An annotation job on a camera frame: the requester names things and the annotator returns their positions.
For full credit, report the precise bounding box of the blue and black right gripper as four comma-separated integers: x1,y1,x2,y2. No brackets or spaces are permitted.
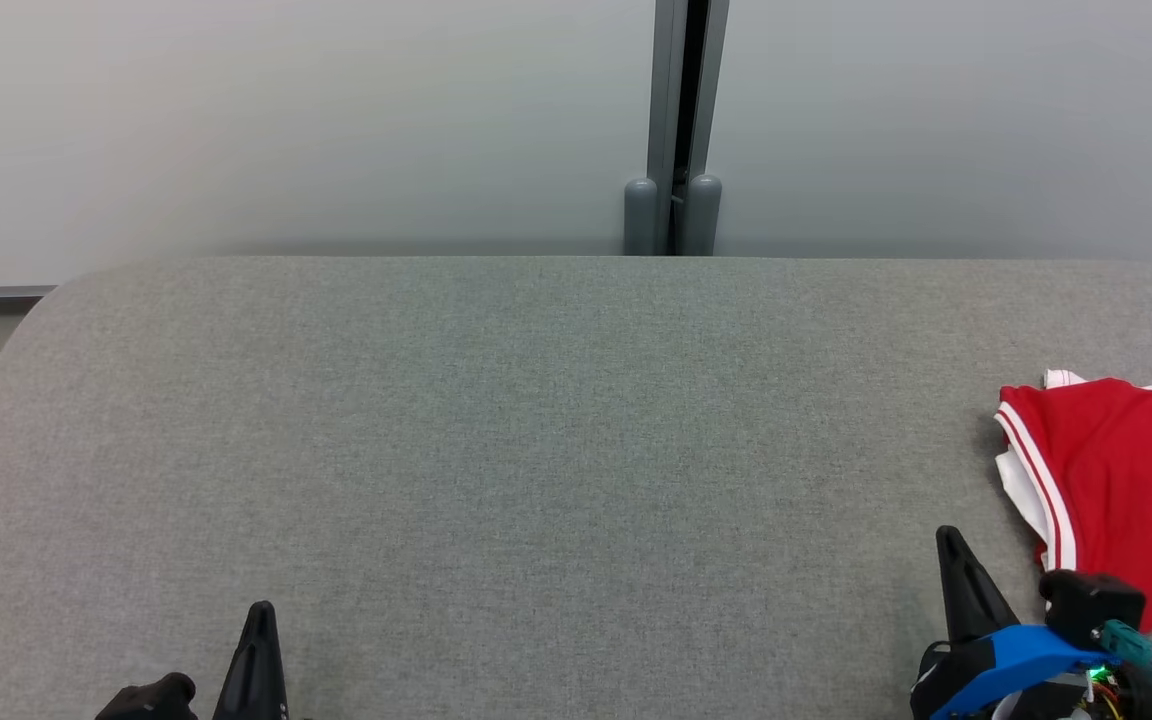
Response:
910,525,1152,720

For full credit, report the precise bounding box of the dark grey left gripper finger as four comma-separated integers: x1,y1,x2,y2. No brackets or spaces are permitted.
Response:
212,600,261,720
258,600,291,720

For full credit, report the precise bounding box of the red Bulls jersey white trim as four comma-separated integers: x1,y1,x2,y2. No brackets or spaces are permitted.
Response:
992,369,1152,634

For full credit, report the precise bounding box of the teal cable connector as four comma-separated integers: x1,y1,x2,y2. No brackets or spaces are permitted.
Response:
1096,619,1152,683

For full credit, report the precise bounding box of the grey metal partition post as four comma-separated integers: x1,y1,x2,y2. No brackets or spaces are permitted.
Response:
622,0,732,259

